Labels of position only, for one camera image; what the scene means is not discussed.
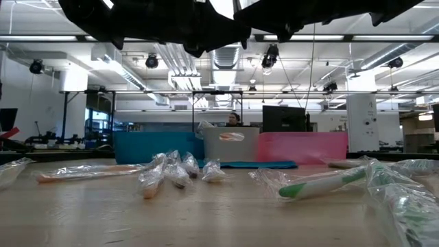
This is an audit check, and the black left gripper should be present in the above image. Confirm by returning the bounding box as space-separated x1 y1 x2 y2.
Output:
102 0 253 58

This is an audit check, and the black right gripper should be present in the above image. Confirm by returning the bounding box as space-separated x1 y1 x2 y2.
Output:
233 0 425 44

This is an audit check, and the green toothbrush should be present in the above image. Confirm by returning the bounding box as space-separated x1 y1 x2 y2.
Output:
248 164 370 202
324 156 439 178
363 156 439 247

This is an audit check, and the black overhead rig bar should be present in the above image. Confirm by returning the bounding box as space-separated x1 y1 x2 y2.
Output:
0 33 439 43

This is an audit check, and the white hanging light fixture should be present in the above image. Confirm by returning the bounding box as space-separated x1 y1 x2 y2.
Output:
167 74 204 92

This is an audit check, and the person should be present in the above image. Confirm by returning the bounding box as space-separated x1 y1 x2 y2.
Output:
224 111 245 128

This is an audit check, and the black monitor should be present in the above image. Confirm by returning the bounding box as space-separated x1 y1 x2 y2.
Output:
262 105 307 133

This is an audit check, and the white plastic bin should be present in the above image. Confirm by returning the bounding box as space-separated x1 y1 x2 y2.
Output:
202 127 261 163

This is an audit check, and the pink plastic bin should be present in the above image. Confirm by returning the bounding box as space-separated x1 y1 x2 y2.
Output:
257 132 349 165

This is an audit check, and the teal bin lid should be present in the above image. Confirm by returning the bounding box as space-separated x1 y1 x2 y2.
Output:
198 160 298 169

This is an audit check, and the teal plastic bin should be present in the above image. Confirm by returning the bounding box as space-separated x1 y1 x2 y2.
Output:
113 132 206 165

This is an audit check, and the purple wrapped toothbrush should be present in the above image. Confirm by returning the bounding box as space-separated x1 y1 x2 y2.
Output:
181 152 201 179
164 150 193 189

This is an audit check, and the black workbench equipment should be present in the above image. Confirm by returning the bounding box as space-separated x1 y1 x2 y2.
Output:
23 130 86 150

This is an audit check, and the red object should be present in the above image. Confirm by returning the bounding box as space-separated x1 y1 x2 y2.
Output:
0 126 21 140

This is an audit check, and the silver ceiling duct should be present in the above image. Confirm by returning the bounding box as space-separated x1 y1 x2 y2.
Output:
202 0 254 108

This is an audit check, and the black metal stand frame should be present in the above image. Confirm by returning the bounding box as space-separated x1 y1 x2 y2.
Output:
190 89 245 133

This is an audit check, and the black horizontal ceiling rail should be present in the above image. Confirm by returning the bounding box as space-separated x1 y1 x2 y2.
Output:
58 90 439 95

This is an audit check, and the black aluminium table frame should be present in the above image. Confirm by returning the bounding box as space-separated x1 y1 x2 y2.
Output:
0 150 439 165

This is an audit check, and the dark wall monitor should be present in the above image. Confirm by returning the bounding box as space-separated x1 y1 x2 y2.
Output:
0 108 19 132

